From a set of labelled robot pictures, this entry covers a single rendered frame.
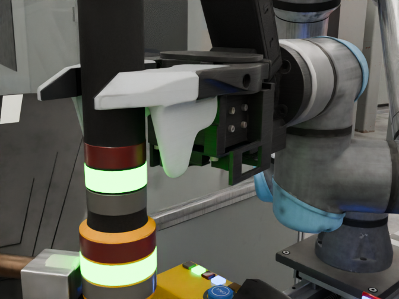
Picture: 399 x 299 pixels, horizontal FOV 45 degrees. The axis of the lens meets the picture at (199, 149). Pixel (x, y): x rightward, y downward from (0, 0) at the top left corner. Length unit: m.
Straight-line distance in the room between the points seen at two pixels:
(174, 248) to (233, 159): 1.07
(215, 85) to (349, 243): 0.74
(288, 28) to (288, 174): 0.36
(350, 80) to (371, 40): 6.55
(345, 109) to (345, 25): 4.40
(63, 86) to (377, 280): 0.80
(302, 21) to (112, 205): 0.58
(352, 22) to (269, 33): 4.60
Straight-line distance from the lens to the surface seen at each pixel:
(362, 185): 0.49
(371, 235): 0.99
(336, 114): 0.48
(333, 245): 0.99
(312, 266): 0.99
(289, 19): 0.79
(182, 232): 1.37
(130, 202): 0.26
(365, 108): 7.11
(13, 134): 0.44
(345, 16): 4.87
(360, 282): 0.97
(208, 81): 0.26
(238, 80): 0.27
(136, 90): 0.23
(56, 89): 0.26
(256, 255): 1.68
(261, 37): 0.35
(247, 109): 0.34
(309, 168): 0.48
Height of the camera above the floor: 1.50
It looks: 15 degrees down
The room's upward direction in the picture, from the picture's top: 1 degrees clockwise
